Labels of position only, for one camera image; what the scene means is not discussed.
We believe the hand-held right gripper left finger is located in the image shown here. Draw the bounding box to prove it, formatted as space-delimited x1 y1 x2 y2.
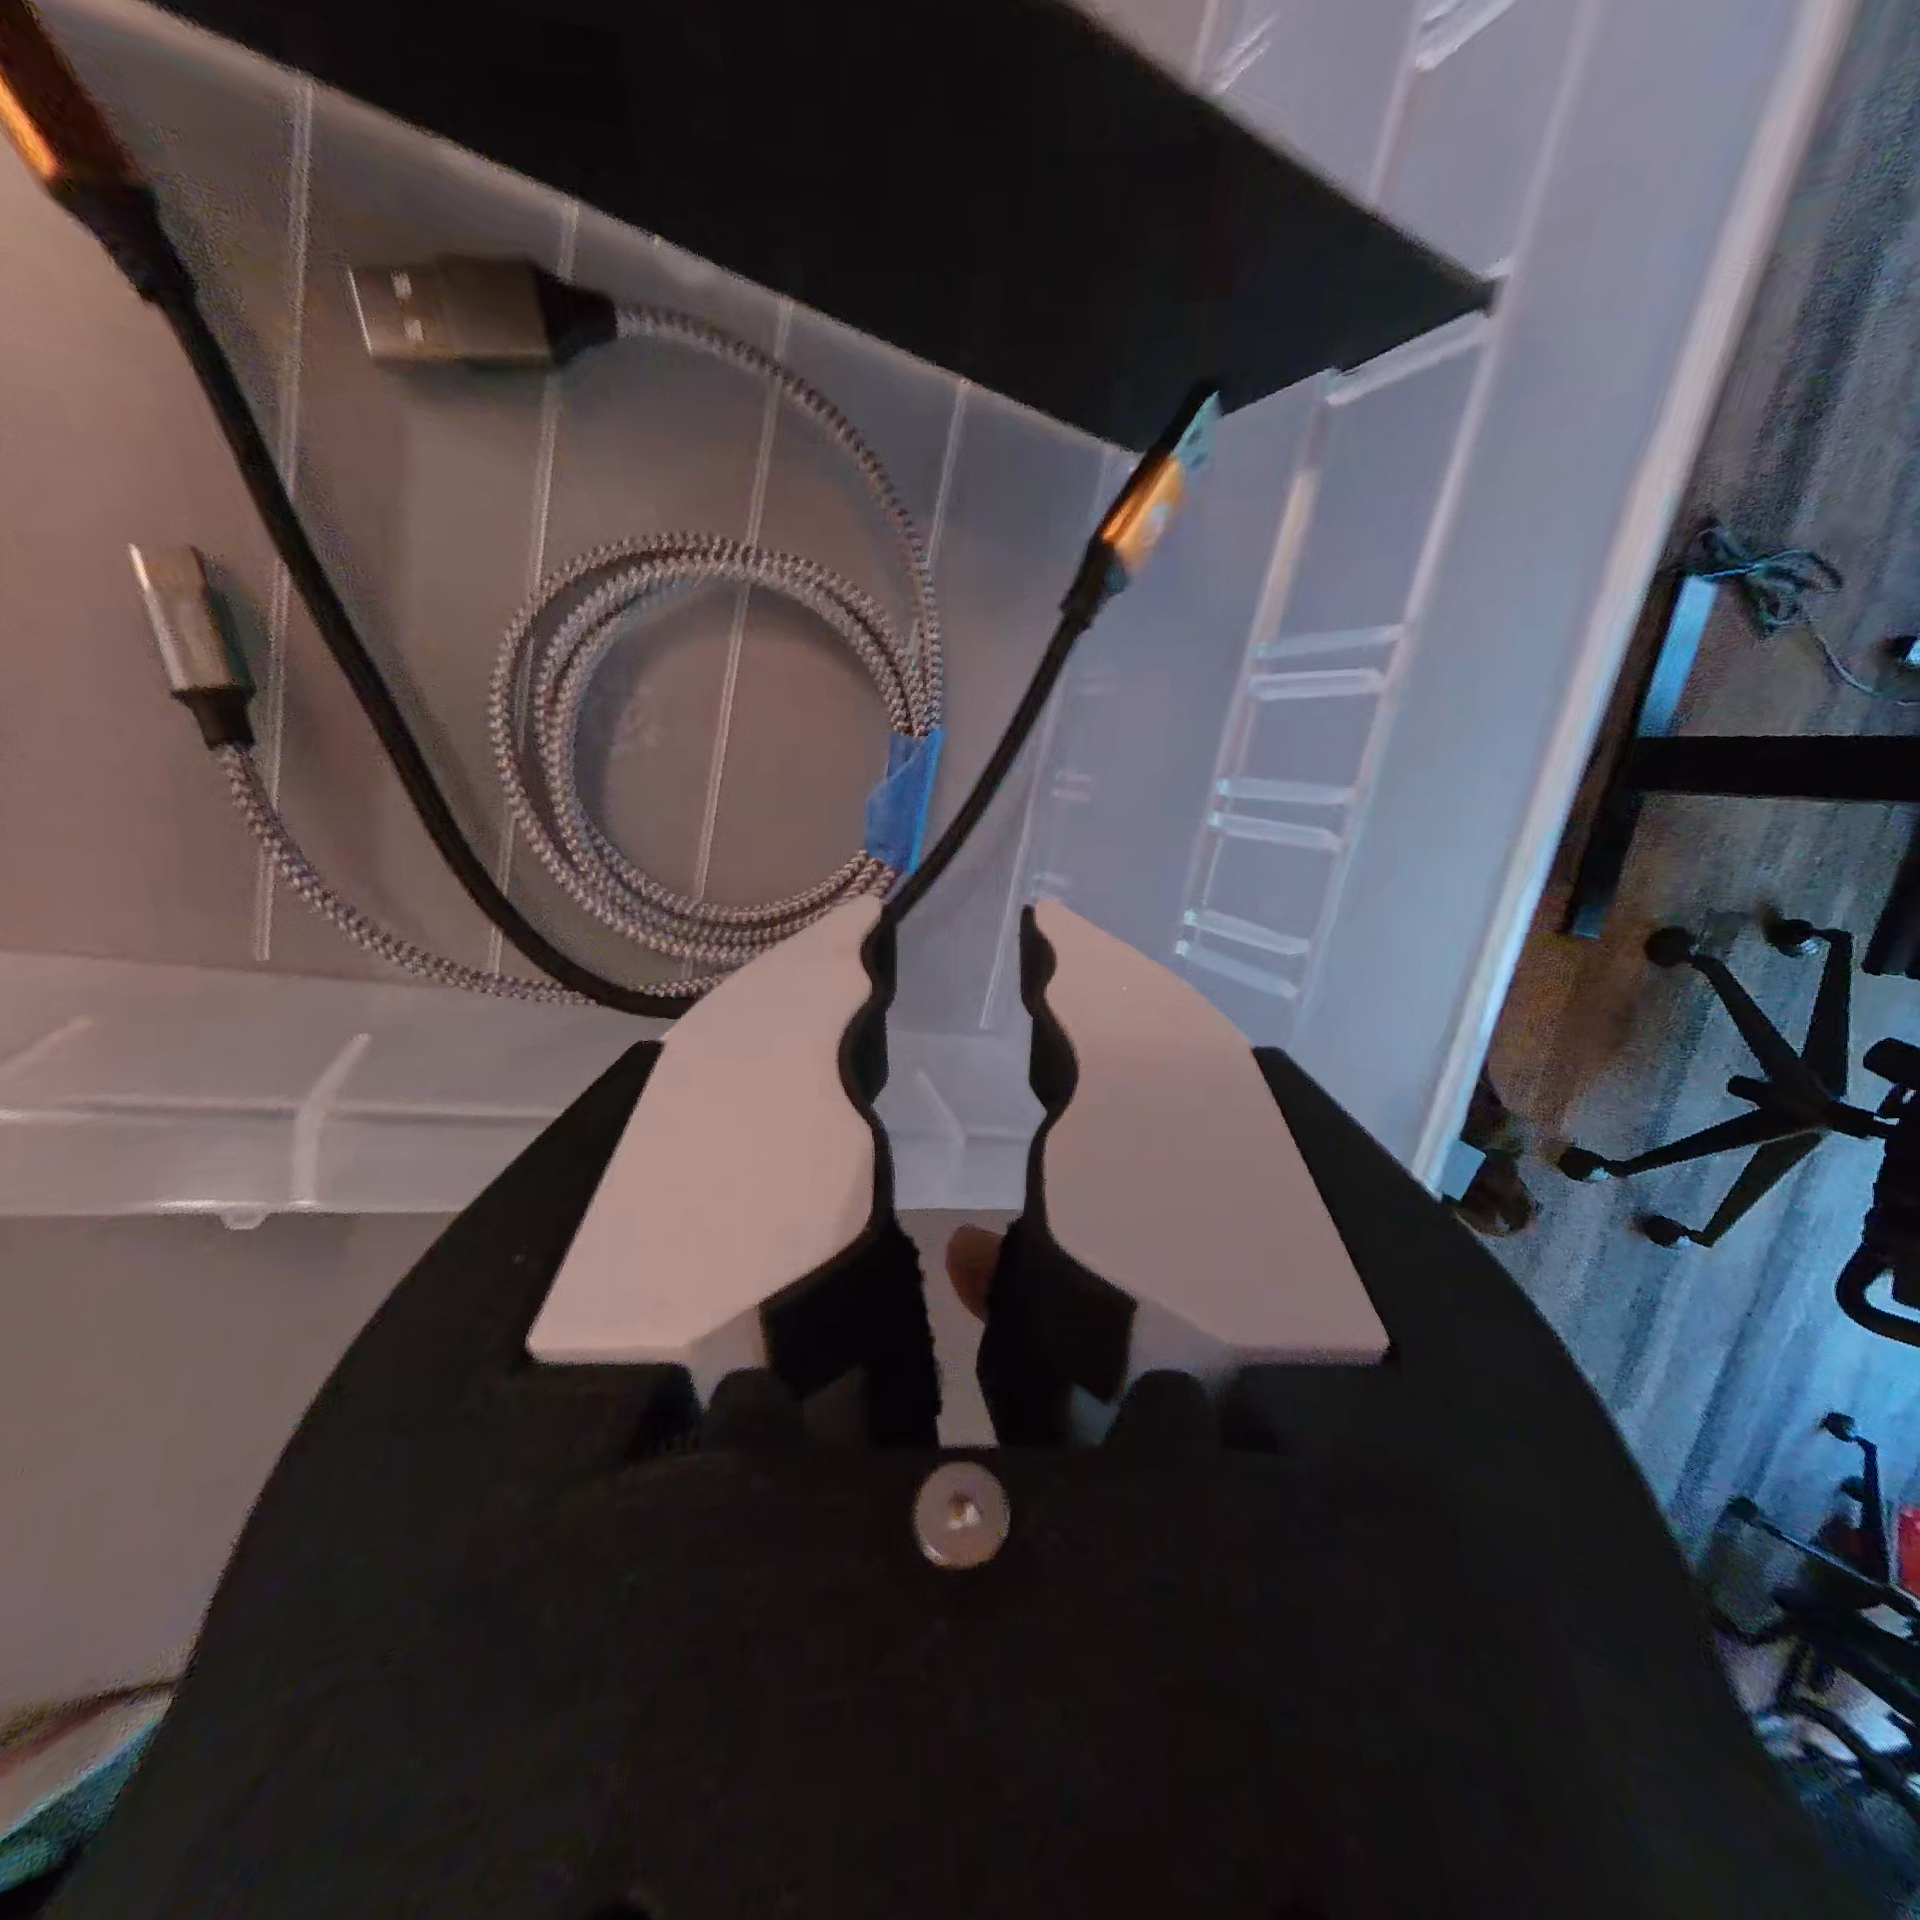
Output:
526 900 941 1418

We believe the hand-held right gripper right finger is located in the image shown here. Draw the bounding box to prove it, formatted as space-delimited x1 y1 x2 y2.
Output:
979 900 1392 1444

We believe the clear plastic storage bin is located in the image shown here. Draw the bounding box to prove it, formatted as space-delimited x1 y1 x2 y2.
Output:
0 0 1870 1225

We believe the black gold-plug usb cable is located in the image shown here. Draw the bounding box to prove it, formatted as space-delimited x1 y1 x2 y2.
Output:
0 0 1226 1022

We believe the blue tape strip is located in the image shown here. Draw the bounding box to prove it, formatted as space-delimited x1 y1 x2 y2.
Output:
866 729 946 873

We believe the black office chair base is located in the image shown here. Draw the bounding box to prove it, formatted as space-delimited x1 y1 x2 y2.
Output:
1557 920 1920 1249

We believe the black flat panel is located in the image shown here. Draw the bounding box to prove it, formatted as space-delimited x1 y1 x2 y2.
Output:
151 0 1504 454

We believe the black desk leg frame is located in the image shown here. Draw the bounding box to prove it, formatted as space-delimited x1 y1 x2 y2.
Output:
1568 569 1920 940

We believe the grey braided usb cable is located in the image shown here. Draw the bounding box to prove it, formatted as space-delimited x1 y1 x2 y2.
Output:
128 257 951 1004

